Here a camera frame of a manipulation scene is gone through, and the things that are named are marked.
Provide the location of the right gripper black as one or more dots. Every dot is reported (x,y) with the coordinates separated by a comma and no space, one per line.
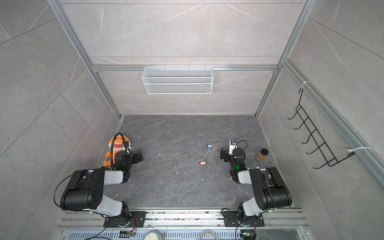
(223,154)

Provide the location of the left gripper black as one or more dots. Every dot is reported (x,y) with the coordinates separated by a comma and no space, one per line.
(135,157)

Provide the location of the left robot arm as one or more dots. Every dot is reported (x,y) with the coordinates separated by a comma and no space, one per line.
(85,189)

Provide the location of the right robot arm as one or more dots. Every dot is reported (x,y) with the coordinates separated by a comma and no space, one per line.
(269,188)

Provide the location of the orange shark plush toy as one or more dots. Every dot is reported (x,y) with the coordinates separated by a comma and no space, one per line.
(117,146)

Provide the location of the brown spice bottle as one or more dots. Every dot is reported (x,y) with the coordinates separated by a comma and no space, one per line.
(262,155)

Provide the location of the round gauge dial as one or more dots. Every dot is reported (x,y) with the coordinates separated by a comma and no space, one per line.
(153,235)

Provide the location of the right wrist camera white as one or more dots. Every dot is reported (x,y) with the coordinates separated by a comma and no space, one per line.
(233,145)

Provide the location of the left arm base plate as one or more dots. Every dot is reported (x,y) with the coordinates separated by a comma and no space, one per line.
(133,219)

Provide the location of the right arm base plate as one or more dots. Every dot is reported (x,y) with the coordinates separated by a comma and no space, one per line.
(234,219)

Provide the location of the white wire mesh basket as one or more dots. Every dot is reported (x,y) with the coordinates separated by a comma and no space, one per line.
(178,80)

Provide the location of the aluminium rail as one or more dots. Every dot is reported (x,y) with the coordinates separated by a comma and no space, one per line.
(188,219)

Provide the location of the black wire hook rack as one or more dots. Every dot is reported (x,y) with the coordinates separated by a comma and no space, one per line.
(315,136)

